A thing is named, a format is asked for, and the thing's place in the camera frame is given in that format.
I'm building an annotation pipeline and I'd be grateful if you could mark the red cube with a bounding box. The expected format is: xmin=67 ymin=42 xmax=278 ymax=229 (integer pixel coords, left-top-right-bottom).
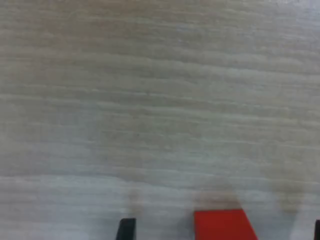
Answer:
xmin=193 ymin=209 xmax=259 ymax=240

